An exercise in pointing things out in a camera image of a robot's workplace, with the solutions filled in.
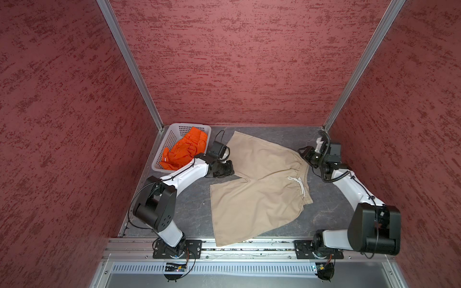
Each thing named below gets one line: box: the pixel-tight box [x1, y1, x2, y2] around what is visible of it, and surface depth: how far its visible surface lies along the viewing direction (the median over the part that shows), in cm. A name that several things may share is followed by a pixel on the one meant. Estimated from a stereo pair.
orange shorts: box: [159, 127, 208, 170], surface depth 103 cm
